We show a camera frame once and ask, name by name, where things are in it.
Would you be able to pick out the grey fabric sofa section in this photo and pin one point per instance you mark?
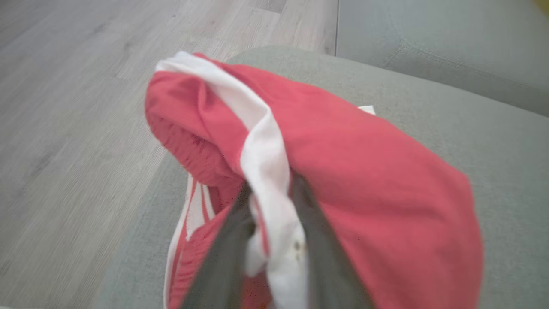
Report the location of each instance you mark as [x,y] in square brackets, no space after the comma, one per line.
[450,30]

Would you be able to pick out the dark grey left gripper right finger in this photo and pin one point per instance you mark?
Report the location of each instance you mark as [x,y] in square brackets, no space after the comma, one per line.
[330,266]

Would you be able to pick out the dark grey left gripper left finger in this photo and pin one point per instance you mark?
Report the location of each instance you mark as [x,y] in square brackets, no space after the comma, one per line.
[218,266]

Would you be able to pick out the red trousers with white stripes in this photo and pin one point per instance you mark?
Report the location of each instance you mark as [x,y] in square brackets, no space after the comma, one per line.
[369,180]

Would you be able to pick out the grey fabric sofa ottoman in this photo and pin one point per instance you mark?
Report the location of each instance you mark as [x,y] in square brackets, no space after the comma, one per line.
[450,116]

